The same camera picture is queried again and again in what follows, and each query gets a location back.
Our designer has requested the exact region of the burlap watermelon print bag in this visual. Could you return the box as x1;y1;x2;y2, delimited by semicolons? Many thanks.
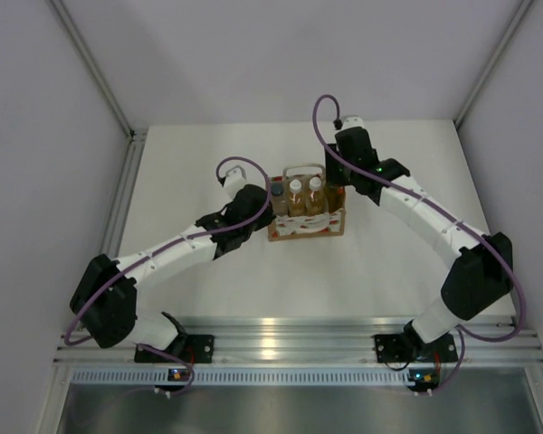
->
268;163;346;242

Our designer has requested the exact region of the white slotted cable duct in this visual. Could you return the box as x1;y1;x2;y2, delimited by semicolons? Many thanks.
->
71;367;421;386

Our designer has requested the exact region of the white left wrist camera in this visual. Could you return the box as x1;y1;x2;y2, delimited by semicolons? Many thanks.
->
223;165;247;198

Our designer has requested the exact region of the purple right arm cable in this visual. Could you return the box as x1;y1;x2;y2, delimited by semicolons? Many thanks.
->
312;94;525;394

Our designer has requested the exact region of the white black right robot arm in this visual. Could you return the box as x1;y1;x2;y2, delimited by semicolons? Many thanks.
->
325;126;512;359

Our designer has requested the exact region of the aluminium frame post left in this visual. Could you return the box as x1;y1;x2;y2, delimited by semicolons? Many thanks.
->
46;0;133;138

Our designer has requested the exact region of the clear bottle grey cap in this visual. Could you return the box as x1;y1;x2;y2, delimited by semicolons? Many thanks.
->
271;182;289;216

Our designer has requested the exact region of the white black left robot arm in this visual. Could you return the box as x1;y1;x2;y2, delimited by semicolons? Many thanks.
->
70;184;274;362

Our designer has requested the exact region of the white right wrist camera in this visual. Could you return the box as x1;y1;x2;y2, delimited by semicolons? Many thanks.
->
333;116;365;131

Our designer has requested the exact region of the yellow bottle red cap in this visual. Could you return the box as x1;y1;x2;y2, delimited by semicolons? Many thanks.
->
325;184;346;213

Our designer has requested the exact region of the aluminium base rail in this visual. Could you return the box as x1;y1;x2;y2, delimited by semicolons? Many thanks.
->
53;316;543;368

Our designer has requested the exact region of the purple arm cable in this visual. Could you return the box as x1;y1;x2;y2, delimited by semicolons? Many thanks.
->
62;156;272;399
312;94;525;394

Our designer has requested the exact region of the aluminium frame post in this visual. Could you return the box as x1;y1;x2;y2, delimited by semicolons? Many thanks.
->
46;0;133;138
452;0;537;130

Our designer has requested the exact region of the aluminium frame post right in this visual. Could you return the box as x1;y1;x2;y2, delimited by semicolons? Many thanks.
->
452;0;537;130

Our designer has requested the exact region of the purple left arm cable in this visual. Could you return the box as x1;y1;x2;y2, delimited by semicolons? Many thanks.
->
62;156;272;399

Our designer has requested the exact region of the amber bottle white cap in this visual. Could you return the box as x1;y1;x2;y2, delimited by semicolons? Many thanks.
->
289;179;306;217
307;176;325;215

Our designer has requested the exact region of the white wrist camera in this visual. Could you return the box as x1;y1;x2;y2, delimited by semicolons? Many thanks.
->
333;116;365;131
223;165;247;198

